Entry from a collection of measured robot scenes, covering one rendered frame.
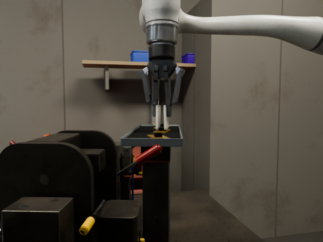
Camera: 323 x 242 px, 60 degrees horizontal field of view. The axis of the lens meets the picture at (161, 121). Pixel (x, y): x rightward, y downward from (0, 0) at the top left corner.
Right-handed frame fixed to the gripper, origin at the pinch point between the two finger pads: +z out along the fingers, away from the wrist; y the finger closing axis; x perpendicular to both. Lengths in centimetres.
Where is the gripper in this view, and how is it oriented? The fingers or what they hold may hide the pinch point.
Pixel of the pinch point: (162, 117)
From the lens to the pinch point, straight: 80.4
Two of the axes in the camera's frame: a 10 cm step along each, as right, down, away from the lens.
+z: 0.0, 10.0, 0.7
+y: -9.8, -0.1, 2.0
